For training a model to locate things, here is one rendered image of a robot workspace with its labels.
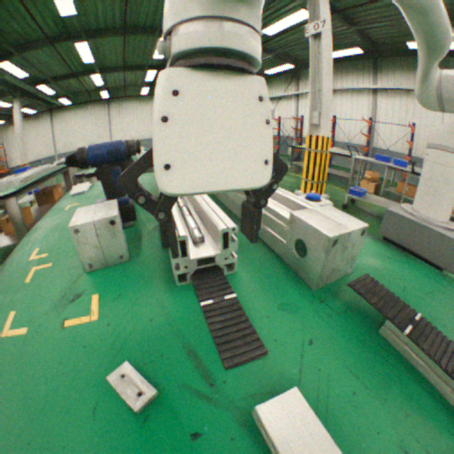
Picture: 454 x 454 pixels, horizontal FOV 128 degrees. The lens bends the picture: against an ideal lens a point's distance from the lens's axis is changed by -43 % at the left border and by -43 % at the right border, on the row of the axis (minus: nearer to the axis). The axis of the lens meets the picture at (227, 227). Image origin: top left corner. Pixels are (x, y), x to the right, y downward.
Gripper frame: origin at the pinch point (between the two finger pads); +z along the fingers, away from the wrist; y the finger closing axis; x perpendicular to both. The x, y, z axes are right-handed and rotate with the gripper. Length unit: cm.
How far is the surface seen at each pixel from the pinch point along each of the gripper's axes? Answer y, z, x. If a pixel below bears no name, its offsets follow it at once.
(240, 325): 1.6, 10.5, -4.6
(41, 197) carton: -221, 55, 321
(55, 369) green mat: -21.8, 11.2, -5.8
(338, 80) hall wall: 701, -298, 556
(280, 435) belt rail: -0.8, 8.0, -17.5
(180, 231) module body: -2.6, 2.6, 6.7
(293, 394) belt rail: 1.8, 8.0, -14.9
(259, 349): 2.3, 10.5, -8.5
